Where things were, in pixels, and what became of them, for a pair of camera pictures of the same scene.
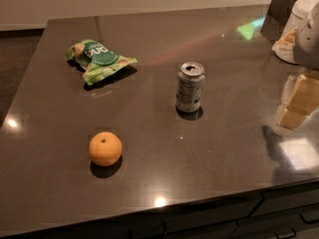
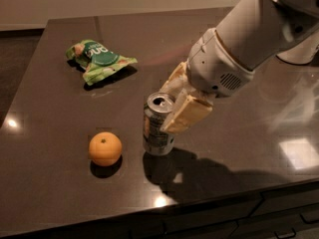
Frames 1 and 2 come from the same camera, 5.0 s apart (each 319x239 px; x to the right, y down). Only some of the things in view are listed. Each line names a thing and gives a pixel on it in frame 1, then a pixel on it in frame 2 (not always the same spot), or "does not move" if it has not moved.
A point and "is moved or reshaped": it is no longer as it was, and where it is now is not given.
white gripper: [308, 47] to [214, 65]
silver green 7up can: [190, 87] is moved or reshaped
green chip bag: [96, 59] does not move
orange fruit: [105, 148] does not move
